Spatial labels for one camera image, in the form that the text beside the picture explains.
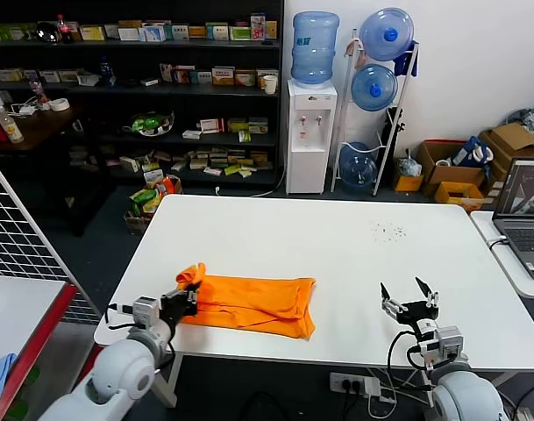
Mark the white power strip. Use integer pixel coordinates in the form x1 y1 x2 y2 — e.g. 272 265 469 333
330 372 368 396

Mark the grey laptop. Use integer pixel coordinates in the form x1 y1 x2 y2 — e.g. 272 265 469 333
492 157 534 282

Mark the red-edged white cart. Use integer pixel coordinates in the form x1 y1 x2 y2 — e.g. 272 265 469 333
0 274 105 421

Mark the clear bottle pink content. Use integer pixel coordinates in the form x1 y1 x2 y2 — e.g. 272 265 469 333
29 74 51 111

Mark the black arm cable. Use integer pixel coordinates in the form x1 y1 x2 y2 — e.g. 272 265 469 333
387 331 425 391
104 302 136 330

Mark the large white table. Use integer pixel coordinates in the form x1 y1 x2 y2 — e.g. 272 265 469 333
94 194 534 374

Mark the grey plastic bag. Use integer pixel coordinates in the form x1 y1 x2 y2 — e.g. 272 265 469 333
397 148 424 176

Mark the yellow white medicine box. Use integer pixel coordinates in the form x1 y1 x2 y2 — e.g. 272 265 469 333
80 25 107 42

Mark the brown wooden table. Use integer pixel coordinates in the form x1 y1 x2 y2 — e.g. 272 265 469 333
0 103 118 238

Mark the black shelf unit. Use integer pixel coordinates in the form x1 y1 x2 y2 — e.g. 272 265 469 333
0 0 286 190

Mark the labelled blue water jug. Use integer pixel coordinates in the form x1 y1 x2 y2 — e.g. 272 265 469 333
291 11 341 85

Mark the yellow juice bottle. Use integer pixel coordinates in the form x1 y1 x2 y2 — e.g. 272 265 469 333
0 104 25 145

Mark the small open yellow box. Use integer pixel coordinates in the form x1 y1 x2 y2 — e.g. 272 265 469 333
435 181 487 214

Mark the dark blue hanging cloth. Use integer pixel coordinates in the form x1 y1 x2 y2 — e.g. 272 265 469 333
393 39 421 78

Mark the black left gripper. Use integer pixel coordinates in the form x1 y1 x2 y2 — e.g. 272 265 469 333
160 282 202 321

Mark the shiny dark bowl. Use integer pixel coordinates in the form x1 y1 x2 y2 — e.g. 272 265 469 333
36 21 60 44

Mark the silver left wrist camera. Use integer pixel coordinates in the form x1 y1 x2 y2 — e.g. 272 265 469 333
132 296 162 329

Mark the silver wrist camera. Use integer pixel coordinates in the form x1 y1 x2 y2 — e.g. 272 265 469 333
132 296 162 329
424 325 465 365

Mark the pink hanging item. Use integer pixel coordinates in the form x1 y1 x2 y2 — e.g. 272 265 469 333
345 39 367 71

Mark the orange white medicine box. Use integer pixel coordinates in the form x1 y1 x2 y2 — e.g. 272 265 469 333
211 66 237 86

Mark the white charger plug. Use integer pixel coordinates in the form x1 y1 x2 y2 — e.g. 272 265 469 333
363 376 397 404

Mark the blue plastic bottle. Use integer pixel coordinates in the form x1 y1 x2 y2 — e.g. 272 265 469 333
99 56 117 89

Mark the orange t-shirt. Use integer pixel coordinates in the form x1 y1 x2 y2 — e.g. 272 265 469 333
174 261 317 340

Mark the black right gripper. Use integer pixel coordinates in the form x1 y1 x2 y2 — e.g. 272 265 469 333
380 276 439 328

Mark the tall pink box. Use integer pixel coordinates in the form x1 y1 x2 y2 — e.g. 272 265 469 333
250 13 267 42

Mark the white metal jug rack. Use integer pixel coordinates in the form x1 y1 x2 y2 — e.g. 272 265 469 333
331 28 421 197

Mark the yellow carton box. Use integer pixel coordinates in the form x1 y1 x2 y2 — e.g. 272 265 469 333
392 173 425 193

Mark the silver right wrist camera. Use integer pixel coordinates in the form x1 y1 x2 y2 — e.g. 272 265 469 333
424 325 465 365

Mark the small white side table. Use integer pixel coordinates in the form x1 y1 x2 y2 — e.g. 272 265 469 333
470 210 534 299

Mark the white floor cable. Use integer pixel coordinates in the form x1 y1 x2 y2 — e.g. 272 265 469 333
216 170 288 197

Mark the white water dispenser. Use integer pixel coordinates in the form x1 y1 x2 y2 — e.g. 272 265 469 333
286 78 339 196

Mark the black tripod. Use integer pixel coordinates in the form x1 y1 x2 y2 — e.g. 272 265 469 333
382 106 407 172

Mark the blue bag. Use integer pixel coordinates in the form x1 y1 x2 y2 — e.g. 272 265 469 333
450 135 495 168

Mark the bowl of green snacks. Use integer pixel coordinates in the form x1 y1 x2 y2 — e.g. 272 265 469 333
122 109 176 138

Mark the white wire grid panel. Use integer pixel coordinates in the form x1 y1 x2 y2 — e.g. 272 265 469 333
0 148 102 325

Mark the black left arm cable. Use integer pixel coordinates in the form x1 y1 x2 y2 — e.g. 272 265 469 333
104 302 136 330

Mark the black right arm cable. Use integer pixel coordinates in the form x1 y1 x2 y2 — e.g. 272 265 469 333
387 331 425 391

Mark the floor box of snacks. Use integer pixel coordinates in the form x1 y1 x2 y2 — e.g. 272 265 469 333
125 173 184 236

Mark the cola bottle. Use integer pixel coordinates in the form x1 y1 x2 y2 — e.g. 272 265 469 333
56 14 75 45

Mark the blue white medicine box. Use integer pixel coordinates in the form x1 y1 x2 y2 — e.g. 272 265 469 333
139 24 167 44

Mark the open brown cardboard box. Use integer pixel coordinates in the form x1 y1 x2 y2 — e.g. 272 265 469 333
480 122 534 196

